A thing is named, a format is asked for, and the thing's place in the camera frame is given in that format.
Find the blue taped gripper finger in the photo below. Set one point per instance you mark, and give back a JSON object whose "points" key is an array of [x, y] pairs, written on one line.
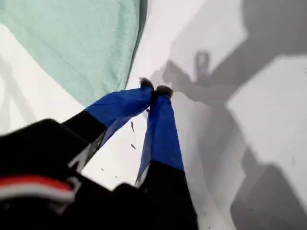
{"points": [[163, 134], [112, 107]]}

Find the pale green T-shirt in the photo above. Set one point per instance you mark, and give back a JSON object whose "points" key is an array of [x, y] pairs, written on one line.
{"points": [[72, 38]]}

